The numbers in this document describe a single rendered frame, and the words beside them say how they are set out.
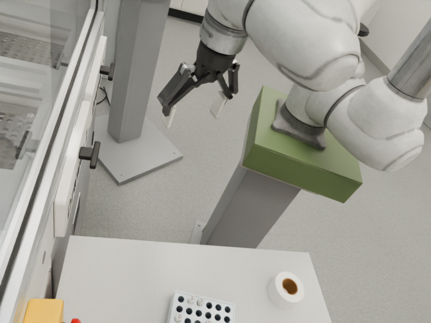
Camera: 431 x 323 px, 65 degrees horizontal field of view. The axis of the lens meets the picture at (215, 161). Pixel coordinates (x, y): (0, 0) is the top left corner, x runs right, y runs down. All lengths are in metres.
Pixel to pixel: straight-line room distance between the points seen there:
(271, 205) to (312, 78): 0.82
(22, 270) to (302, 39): 0.46
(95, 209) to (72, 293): 1.06
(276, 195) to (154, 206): 0.78
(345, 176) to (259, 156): 0.26
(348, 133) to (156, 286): 0.60
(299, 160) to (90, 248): 0.60
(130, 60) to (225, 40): 1.10
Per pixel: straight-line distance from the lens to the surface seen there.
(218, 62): 0.66
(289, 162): 1.01
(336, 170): 1.05
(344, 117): 0.94
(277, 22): 0.51
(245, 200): 1.25
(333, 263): 2.06
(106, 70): 0.96
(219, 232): 1.42
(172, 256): 0.78
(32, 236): 0.51
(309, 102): 1.00
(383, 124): 0.89
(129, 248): 0.77
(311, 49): 0.48
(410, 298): 2.29
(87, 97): 0.85
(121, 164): 1.91
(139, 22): 1.60
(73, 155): 0.69
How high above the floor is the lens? 1.42
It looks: 42 degrees down
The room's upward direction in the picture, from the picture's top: 25 degrees clockwise
